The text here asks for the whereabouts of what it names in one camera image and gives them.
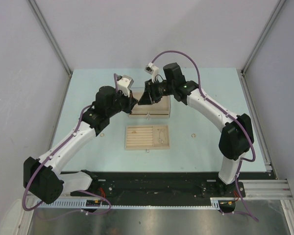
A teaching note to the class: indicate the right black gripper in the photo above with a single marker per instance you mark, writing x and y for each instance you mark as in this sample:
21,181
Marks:
149,96

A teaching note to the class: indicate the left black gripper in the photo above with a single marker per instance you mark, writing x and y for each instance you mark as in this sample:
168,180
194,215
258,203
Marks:
131,101

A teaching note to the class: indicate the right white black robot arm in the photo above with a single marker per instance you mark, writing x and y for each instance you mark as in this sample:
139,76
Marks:
236,130

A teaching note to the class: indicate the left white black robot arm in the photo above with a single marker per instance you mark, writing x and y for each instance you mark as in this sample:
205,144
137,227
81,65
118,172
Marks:
42,176

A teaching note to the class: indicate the beige jewelry box clear case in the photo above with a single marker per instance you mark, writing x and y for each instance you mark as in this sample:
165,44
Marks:
161,109

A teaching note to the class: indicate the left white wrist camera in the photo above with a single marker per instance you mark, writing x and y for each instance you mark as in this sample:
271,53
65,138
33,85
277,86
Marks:
124,84

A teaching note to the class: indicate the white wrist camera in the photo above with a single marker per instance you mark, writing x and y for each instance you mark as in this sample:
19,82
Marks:
152,70
124,84

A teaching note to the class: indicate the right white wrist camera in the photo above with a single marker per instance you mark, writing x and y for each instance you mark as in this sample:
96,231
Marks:
152,70

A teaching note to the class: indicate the beige velvet ring tray drawer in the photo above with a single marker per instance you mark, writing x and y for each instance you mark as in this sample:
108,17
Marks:
143,137

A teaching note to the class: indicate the grey slotted cable duct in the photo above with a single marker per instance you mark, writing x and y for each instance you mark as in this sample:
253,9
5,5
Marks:
96,204

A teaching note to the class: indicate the left aluminium frame post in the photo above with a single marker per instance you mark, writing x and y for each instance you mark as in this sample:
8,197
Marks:
33,5

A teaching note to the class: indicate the aluminium frame post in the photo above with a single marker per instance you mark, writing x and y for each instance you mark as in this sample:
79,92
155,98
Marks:
264,34
33,5

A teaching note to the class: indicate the right aluminium frame post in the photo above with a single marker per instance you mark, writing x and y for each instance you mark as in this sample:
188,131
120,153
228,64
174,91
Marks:
264,34

